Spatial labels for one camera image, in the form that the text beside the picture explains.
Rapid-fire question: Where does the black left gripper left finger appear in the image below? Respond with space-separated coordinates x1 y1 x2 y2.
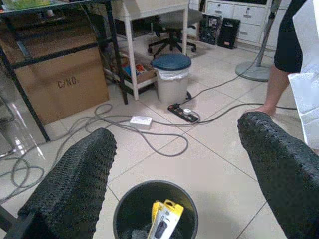
17 127 118 239

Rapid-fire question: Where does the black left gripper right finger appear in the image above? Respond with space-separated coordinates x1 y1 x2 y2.
236 111 319 239

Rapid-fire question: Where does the white foam tray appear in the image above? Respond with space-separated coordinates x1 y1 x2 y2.
288 0 319 150

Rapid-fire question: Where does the black round rubbish bin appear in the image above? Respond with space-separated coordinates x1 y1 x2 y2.
112 179 199 239

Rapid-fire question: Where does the white pedal bin blue lid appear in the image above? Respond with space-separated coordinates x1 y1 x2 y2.
151 53 192 105

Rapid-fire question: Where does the brown cardboard box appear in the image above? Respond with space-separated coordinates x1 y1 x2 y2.
12 32 110 125

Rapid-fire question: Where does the white adapter box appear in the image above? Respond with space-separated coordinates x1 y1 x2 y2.
129 115 153 130

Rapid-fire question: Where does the yellow product package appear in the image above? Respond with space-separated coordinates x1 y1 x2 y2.
147 199 184 239

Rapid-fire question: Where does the grey standing fan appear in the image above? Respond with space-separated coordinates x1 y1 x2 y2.
235 0 281 82

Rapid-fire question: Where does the black power strip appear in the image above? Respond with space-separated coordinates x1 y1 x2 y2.
167 103 200 123

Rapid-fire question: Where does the cardboard tray of colourful items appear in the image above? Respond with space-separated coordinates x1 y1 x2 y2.
109 49 158 84

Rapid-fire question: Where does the white shelf table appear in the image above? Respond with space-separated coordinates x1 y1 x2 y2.
111 0 189 101

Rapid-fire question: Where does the person in black shorts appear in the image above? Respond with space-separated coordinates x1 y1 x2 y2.
245 0 309 118

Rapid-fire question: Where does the black computer tower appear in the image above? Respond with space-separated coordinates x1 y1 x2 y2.
217 17 241 50
198 13 223 46

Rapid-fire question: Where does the white drawer cabinet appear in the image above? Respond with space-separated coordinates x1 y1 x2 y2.
205 0 274 47

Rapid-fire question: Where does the black office chair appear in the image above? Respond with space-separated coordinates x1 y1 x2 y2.
148 9 204 54

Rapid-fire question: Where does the black floor cable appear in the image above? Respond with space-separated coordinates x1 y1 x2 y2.
185 49 265 100
198 103 299 124

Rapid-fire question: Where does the grey floor cable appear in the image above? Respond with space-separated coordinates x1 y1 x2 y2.
0 103 189 204

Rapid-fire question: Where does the black frame glass table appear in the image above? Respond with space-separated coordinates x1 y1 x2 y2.
0 0 129 142

